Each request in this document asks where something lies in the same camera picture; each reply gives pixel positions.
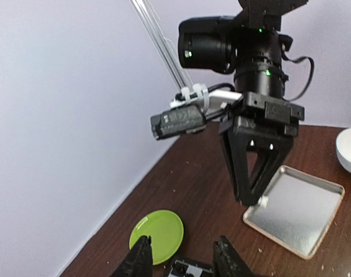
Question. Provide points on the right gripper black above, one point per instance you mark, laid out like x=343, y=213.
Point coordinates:
x=261, y=124

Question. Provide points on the black white chessboard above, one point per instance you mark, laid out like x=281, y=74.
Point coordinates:
x=188, y=268

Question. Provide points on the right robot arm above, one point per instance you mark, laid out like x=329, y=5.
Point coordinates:
x=249, y=46

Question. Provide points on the right aluminium frame post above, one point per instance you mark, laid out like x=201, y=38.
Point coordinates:
x=164, y=46

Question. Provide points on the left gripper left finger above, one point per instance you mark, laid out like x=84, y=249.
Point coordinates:
x=139, y=260

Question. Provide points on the white bowl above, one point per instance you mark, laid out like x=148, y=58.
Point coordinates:
x=343, y=149

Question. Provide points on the green plate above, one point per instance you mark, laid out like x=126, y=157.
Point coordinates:
x=166, y=230

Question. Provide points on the metal wooden tray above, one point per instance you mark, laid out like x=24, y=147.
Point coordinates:
x=299, y=213

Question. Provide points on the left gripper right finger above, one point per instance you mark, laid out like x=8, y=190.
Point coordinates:
x=226, y=261

